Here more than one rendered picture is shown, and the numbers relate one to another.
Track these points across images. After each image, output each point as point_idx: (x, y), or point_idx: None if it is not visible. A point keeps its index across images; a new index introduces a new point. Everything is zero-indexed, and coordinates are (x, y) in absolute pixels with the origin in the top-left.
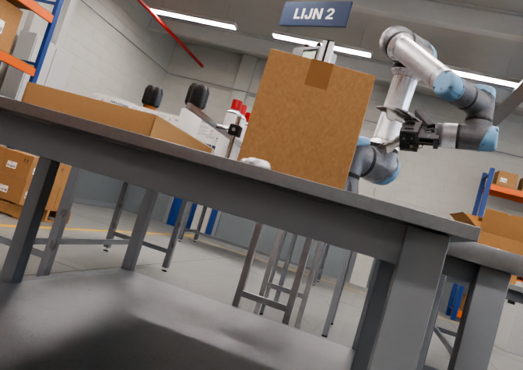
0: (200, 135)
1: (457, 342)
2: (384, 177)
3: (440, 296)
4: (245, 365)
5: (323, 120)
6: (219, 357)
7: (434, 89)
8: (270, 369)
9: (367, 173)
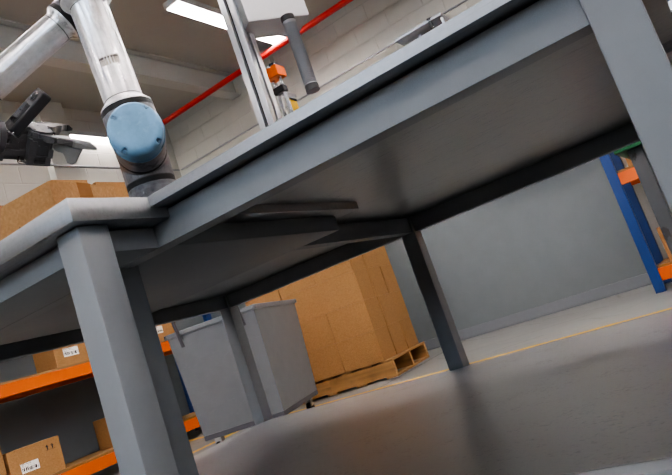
0: None
1: None
2: (120, 157)
3: (76, 312)
4: (326, 460)
5: None
6: (339, 448)
7: None
8: (328, 469)
9: (128, 169)
